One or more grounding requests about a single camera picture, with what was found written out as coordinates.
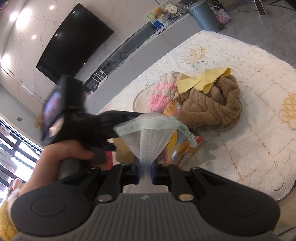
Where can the yellow cleaning cloth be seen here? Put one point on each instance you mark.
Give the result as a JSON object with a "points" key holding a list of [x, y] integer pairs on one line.
{"points": [[203, 82]]}

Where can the pink space heater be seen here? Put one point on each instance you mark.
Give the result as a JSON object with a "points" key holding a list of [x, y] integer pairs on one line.
{"points": [[260, 8]]}

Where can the black wall television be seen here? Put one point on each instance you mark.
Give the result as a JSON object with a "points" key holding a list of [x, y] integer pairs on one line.
{"points": [[74, 42]]}

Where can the teddy bear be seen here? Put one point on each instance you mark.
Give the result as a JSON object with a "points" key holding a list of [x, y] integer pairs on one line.
{"points": [[157, 12]]}

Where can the blue metal trash bin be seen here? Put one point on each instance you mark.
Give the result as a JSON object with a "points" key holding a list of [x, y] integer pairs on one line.
{"points": [[204, 16]]}

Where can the white lace tablecloth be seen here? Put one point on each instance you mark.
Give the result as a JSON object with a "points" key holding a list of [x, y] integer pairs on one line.
{"points": [[259, 151]]}

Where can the green picture board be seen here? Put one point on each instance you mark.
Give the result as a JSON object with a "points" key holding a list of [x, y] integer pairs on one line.
{"points": [[165, 12]]}

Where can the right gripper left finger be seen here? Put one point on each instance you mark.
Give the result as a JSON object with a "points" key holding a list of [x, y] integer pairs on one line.
{"points": [[114, 181]]}

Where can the brown bear-shaped sponge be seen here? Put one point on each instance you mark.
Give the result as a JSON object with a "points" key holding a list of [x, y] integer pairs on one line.
{"points": [[122, 154]]}

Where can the pink white crochet toy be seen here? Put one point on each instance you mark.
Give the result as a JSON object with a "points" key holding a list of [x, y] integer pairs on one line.
{"points": [[163, 92]]}

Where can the clear plastic mesh bag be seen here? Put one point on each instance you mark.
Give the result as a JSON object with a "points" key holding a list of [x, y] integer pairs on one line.
{"points": [[146, 136]]}

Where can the person left hand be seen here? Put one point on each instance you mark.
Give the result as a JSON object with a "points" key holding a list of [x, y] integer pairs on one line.
{"points": [[47, 167]]}

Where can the woven pastel basket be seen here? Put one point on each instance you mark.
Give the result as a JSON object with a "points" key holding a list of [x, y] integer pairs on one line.
{"points": [[221, 15]]}

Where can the white wifi router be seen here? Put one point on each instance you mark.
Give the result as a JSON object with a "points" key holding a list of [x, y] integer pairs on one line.
{"points": [[99, 76]]}

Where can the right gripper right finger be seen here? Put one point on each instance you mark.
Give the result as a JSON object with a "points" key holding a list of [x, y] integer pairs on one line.
{"points": [[172, 176]]}

